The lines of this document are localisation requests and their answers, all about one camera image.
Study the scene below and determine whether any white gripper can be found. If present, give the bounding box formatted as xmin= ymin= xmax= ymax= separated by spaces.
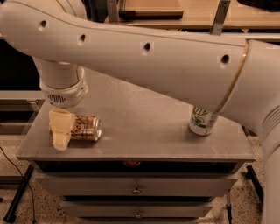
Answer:
xmin=39 ymin=65 xmax=88 ymax=151

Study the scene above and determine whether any orange LaCroix can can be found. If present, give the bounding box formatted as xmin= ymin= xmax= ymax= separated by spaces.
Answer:
xmin=48 ymin=114 xmax=103 ymax=142

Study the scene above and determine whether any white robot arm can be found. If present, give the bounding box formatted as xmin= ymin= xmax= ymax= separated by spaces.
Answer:
xmin=1 ymin=0 xmax=280 ymax=224

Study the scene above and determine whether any green white 7UP can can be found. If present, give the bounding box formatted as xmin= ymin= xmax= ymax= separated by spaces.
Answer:
xmin=189 ymin=107 xmax=219 ymax=136

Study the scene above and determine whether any upper grey drawer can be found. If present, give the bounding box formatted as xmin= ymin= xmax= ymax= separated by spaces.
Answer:
xmin=36 ymin=173 xmax=236 ymax=197

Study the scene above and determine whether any grey drawer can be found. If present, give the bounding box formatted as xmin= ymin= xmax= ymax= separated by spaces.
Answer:
xmin=61 ymin=201 xmax=212 ymax=218
xmin=36 ymin=173 xmax=236 ymax=197

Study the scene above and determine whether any lower grey drawer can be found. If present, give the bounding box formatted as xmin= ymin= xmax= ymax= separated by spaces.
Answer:
xmin=61 ymin=201 xmax=212 ymax=218

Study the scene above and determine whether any grey drawer cabinet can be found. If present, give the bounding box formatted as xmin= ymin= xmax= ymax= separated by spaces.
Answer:
xmin=17 ymin=71 xmax=255 ymax=224

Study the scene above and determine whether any black left stand leg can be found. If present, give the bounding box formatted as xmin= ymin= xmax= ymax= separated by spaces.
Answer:
xmin=3 ymin=165 xmax=33 ymax=223

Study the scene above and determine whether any black stand leg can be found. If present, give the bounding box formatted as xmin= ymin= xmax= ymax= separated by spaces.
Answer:
xmin=245 ymin=165 xmax=263 ymax=204
xmin=3 ymin=165 xmax=33 ymax=223

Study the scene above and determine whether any wooden board on shelf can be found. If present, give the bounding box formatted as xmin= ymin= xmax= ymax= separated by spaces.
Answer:
xmin=119 ymin=0 xmax=184 ymax=20

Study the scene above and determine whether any black right stand leg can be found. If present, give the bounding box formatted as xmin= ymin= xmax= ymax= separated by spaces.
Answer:
xmin=245 ymin=165 xmax=263 ymax=204

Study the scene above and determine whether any black cable on floor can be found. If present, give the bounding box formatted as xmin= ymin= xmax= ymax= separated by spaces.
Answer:
xmin=0 ymin=145 xmax=38 ymax=224

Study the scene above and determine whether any metal shelf rail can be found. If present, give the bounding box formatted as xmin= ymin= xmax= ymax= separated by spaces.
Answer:
xmin=163 ymin=27 xmax=280 ymax=42

